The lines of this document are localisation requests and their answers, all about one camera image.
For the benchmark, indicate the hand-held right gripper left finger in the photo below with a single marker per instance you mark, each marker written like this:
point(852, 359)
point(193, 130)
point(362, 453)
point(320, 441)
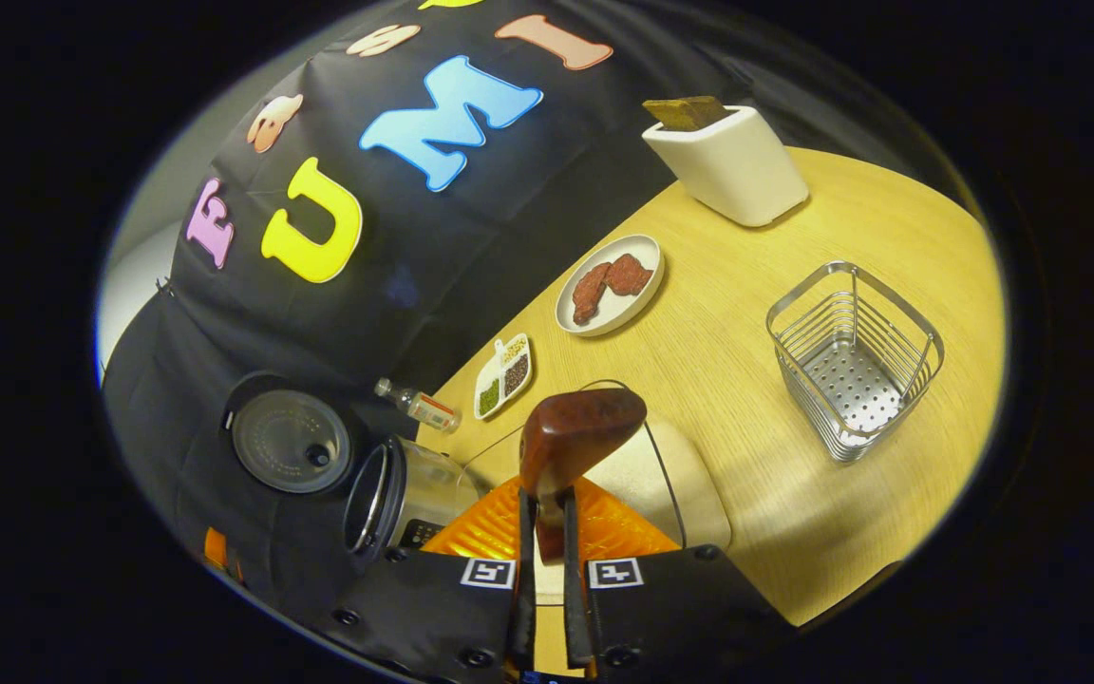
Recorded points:
point(526, 589)

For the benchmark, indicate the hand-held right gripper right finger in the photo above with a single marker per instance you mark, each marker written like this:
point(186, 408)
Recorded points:
point(577, 608)

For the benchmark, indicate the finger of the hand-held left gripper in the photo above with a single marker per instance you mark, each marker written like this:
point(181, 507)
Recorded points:
point(222, 553)

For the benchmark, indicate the black silver rice cooker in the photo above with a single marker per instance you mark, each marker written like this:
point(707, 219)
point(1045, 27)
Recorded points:
point(291, 442)

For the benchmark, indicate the white rice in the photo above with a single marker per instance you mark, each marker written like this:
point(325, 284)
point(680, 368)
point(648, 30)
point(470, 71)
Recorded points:
point(689, 484)

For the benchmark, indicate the brown wooden spoon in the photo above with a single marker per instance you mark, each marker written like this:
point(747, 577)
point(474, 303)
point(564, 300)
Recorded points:
point(575, 427)

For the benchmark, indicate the clear rice container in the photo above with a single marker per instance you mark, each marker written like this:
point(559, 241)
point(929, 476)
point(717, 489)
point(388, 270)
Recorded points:
point(699, 532)

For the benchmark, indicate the small clear glass bottle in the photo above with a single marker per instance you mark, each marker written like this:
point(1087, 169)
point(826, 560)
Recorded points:
point(424, 408)

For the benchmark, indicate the white divided grain dish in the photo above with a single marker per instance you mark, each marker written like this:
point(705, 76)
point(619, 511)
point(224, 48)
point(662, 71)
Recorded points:
point(504, 375)

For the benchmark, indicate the red meat piece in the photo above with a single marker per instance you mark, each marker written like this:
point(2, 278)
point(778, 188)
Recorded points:
point(628, 275)
point(590, 294)

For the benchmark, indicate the white round plate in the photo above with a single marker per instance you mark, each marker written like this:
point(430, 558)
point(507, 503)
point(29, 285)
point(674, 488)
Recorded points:
point(637, 304)

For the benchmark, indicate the white toaster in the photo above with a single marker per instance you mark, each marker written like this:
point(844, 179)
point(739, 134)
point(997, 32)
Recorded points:
point(737, 176)

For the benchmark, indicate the brown toast slice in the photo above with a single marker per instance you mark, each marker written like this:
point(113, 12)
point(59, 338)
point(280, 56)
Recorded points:
point(710, 109)
point(669, 114)

